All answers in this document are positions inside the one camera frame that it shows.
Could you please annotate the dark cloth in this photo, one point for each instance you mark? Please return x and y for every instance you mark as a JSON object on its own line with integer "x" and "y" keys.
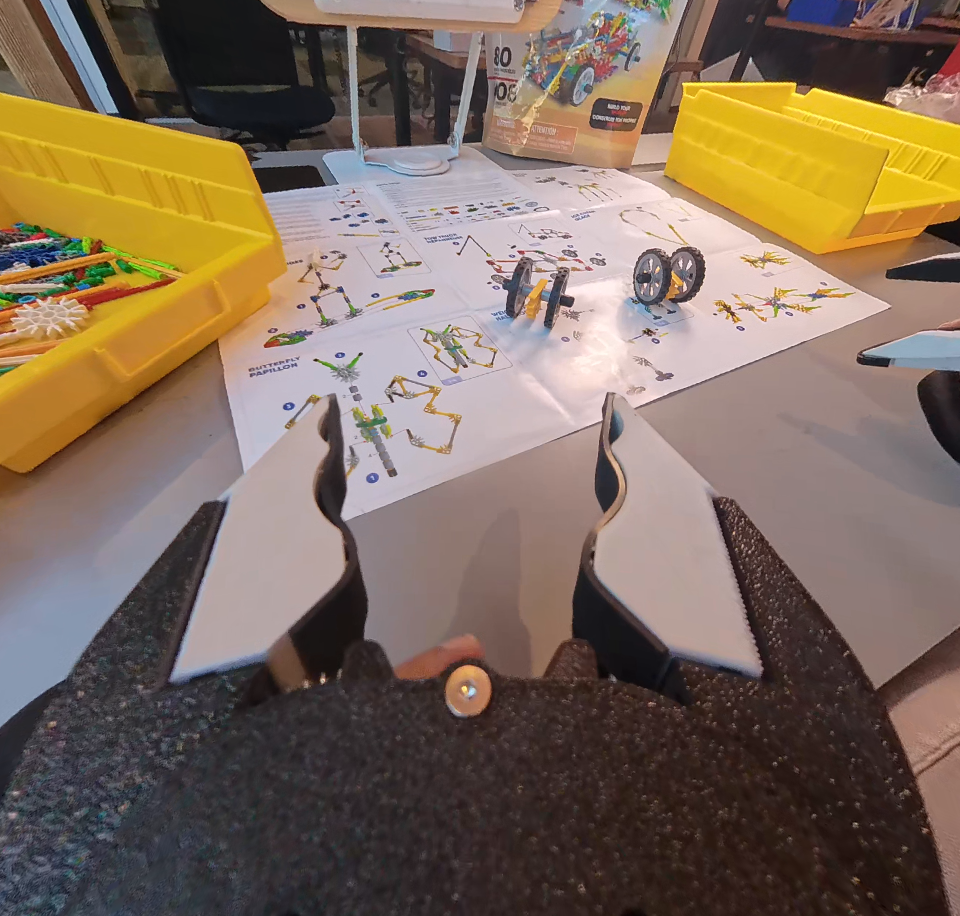
{"x": 945, "y": 413}

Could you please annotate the black office chair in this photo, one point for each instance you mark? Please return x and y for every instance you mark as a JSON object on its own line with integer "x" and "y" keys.
{"x": 240, "y": 68}

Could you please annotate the black flat panel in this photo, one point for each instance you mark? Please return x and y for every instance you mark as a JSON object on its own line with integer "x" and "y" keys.
{"x": 289, "y": 179}

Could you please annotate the construction toy kit box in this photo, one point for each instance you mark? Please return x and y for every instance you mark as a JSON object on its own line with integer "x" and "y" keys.
{"x": 592, "y": 128}

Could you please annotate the white printed instruction sheet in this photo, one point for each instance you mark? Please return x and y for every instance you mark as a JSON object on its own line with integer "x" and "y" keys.
{"x": 562, "y": 376}

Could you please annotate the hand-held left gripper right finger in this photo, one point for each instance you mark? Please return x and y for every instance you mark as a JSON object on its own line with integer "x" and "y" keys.
{"x": 675, "y": 556}

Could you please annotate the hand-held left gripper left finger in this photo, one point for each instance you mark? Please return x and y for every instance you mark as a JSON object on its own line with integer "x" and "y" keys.
{"x": 270, "y": 556}

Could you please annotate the yellow plastic parts bin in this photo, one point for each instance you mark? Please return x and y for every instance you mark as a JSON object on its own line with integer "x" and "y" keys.
{"x": 187, "y": 331}

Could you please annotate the pile of toy pieces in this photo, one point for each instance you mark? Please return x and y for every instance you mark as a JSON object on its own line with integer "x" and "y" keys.
{"x": 75, "y": 256}

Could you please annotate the clear plastic wrap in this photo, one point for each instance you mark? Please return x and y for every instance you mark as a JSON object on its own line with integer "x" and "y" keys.
{"x": 926, "y": 95}

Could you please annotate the stack of yellow plastic bins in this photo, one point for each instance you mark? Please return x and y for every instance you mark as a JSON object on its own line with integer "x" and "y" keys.
{"x": 750, "y": 158}

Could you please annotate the white snowflake connector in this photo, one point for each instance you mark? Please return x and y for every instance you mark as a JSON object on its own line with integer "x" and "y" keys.
{"x": 49, "y": 316}

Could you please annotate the toy wheel pair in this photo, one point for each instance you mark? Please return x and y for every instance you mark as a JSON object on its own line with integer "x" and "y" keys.
{"x": 536, "y": 293}
{"x": 667, "y": 275}

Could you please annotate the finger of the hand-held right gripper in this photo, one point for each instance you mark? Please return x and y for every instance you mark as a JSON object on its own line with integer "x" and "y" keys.
{"x": 922, "y": 350}
{"x": 934, "y": 269}

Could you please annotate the person's left hand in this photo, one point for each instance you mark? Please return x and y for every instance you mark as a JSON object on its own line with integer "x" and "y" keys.
{"x": 442, "y": 657}

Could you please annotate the white metal stand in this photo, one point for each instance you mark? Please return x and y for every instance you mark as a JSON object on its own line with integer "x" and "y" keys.
{"x": 390, "y": 162}

